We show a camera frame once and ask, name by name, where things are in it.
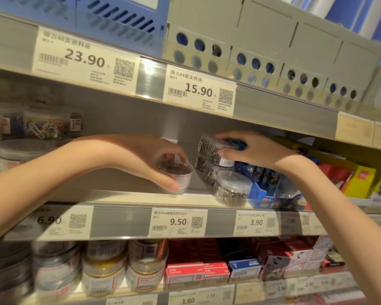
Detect person's right hand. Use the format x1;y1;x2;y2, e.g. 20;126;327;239
214;130;298;172

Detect grey file organizer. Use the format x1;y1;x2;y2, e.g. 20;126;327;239
162;0;381;112

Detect blue staple box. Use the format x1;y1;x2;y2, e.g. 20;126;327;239
228;258;263;280

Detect pile of red white boxes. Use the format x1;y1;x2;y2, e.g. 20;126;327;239
259;235;345;282

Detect large white price label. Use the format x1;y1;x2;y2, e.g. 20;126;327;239
32;26;141;96

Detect person's right forearm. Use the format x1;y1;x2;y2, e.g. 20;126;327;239
281;154;381;305

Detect row of small price tags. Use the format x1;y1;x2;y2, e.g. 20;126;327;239
105;272;359;305

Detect yellow cardboard display box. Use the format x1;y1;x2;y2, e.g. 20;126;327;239
271;135;381;200

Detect clear tub of dark clips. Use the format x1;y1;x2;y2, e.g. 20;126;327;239
157;156;193;195

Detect row of dark patterned pens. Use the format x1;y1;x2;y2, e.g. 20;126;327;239
241;164;284;191

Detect person's left hand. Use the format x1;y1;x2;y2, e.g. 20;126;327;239
94;134;190;193

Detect stacks of round tubs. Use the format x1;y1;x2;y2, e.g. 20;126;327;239
0;239;169;305

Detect stack of red staple boxes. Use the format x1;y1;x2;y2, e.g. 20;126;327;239
163;238;231;290

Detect wide clear round tub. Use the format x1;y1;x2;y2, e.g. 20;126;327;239
0;139;56;174

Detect person's left forearm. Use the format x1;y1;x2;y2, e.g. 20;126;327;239
0;136;97;248

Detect blue plastic basket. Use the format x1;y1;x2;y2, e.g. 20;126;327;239
0;0;171;58

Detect clear box with red label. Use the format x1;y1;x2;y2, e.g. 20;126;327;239
70;112;84;137

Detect clear tub of silver pins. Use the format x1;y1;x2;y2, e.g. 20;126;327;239
194;155;236;185
198;134;239;166
214;170;253;208

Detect red stationery packets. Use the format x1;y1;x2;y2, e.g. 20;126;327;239
316;161;354;192

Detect blue plastic display tray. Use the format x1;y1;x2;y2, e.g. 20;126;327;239
233;140;307;211

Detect clear box of coloured clips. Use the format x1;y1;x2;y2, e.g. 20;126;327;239
23;108;72;140

